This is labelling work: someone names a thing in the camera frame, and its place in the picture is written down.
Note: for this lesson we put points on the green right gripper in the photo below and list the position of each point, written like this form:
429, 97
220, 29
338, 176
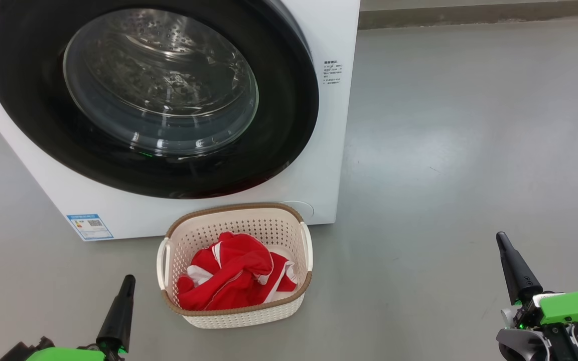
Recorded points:
570, 306

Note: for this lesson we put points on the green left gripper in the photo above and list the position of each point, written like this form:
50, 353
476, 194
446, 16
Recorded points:
63, 355

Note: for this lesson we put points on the red and white garment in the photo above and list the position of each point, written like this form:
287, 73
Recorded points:
234, 281

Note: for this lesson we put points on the dark washing machine door with glass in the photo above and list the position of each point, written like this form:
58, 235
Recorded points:
33, 100

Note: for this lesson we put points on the cream perforated laundry basket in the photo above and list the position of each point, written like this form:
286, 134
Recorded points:
239, 318

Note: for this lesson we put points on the white front-load washing machine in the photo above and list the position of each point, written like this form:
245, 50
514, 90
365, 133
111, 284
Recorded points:
329, 150

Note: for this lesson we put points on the blue energy label sticker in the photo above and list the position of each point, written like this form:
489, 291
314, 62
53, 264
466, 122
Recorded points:
90, 227

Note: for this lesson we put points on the grey skirting board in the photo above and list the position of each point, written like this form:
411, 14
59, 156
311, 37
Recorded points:
469, 12

